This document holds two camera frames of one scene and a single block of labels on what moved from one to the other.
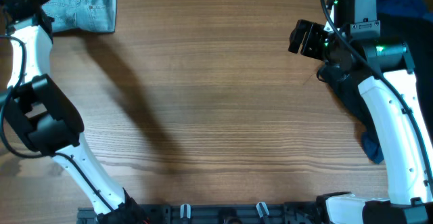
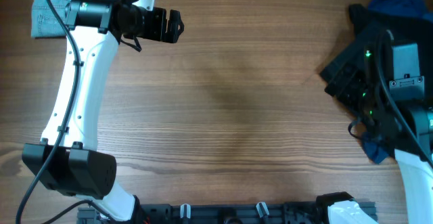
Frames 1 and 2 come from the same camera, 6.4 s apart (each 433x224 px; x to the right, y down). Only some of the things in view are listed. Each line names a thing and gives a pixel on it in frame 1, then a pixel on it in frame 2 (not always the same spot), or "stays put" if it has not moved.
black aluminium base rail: [224, 214] stays put
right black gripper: [308, 49] → [345, 93]
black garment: [418, 34] → [367, 22]
